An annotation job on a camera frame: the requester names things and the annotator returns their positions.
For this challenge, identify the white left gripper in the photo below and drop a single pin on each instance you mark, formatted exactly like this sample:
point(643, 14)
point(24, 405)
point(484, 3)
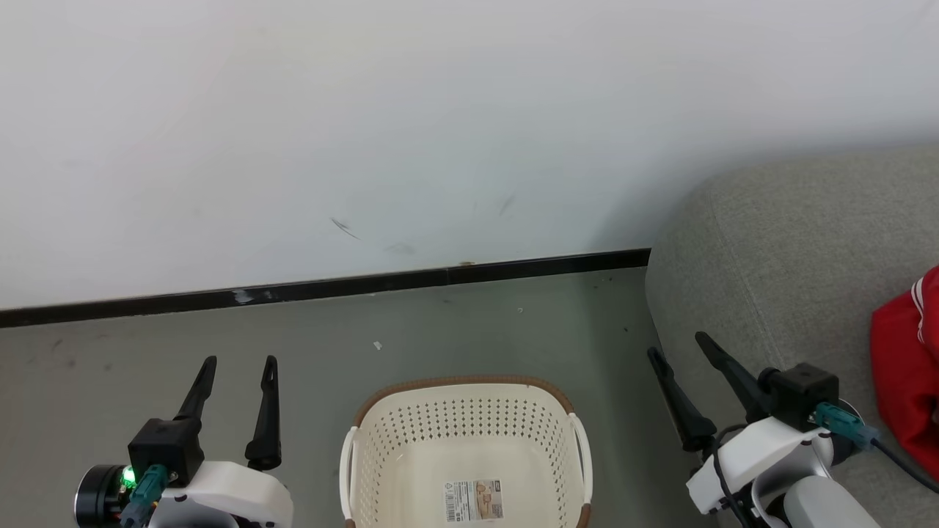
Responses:
point(235, 499)

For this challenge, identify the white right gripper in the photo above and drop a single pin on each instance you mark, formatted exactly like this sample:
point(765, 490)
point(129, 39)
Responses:
point(755, 455)

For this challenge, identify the red jacket with white stripe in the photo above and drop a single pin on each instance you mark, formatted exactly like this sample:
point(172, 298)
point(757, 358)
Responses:
point(902, 396)

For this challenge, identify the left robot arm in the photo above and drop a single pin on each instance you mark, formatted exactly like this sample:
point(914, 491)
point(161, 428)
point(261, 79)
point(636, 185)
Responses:
point(95, 499)

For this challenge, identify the grey fabric sofa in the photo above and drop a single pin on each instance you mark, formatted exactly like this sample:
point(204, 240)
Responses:
point(777, 279)

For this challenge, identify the black baseboard strip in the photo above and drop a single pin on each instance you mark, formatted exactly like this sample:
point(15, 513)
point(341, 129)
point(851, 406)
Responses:
point(330, 288)

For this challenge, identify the cream perforated laundry basket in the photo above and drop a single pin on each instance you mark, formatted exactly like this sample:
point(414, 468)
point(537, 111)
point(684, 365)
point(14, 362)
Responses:
point(469, 425)

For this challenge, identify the printed label sticker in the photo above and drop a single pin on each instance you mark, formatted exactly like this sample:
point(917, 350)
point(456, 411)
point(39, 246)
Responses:
point(473, 501)

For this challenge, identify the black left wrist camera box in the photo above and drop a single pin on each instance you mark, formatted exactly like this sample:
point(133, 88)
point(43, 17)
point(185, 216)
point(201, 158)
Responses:
point(165, 444)

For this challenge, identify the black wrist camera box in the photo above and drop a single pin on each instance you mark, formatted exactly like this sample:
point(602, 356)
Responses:
point(803, 392)
point(165, 444)

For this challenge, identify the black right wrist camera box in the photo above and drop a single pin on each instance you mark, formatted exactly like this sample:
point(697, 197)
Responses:
point(803, 392)

